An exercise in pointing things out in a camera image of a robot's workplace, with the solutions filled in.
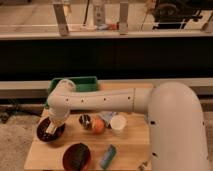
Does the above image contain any white paper cup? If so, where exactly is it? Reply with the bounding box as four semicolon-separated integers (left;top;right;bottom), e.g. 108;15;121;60
110;115;127;135

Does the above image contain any wooden board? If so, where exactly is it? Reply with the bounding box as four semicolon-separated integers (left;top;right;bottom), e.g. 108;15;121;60
24;83;153;171

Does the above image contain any purple bowl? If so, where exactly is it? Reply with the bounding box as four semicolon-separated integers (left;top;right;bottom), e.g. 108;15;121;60
37;118;65;142

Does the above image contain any red object background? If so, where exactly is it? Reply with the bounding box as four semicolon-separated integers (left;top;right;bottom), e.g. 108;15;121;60
107;23;119;30

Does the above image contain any metal post middle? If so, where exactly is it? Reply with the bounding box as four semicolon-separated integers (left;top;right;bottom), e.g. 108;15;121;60
93;0;105;26

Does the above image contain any green plastic bin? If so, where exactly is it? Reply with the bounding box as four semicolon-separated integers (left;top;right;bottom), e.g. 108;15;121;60
44;76;100;109

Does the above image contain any metal post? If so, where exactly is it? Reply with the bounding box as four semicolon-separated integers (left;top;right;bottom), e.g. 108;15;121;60
53;0;69;36
93;0;105;26
119;1;129;35

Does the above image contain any black machine background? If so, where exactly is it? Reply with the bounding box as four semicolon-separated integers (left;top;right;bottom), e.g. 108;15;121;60
152;0;213;29

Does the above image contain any metal post left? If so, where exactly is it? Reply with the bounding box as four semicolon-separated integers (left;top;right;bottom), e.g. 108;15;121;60
53;0;69;36

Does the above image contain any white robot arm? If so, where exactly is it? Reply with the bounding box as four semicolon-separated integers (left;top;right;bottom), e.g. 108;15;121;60
47;79;210;171

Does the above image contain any dark round object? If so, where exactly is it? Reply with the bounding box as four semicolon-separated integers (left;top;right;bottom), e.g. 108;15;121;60
79;114;92;129

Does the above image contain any orange fruit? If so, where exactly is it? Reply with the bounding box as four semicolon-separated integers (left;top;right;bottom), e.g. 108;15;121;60
92;117;105;134

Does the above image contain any metal post right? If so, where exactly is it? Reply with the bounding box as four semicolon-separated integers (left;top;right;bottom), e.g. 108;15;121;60
119;1;129;35

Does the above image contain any red bowl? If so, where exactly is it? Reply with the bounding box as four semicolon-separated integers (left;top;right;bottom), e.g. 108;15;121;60
62;143;91;171

